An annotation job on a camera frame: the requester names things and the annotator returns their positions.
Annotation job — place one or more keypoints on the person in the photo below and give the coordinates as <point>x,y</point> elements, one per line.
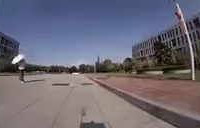
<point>21,68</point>

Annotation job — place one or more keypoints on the glass office building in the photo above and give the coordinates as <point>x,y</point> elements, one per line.
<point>1,46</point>

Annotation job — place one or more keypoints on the long grid-window building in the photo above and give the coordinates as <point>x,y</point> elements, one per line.
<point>188,36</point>

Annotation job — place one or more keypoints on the white leaning flagpole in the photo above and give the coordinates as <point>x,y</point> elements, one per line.
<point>189,50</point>

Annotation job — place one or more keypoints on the row of distant trees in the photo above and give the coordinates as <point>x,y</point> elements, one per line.
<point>108,66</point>

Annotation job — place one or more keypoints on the dark ground grate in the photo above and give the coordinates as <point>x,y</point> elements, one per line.
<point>60,84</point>
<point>87,84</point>

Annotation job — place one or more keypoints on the distant tower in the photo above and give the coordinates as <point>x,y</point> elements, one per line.
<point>98,61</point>

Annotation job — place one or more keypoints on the trees before long building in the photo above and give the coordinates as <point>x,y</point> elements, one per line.
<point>163,53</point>

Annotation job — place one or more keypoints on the grey concrete slab plaza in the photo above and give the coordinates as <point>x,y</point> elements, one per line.
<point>48,103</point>

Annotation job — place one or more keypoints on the pale concrete kerb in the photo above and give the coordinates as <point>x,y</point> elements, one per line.
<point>144,105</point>

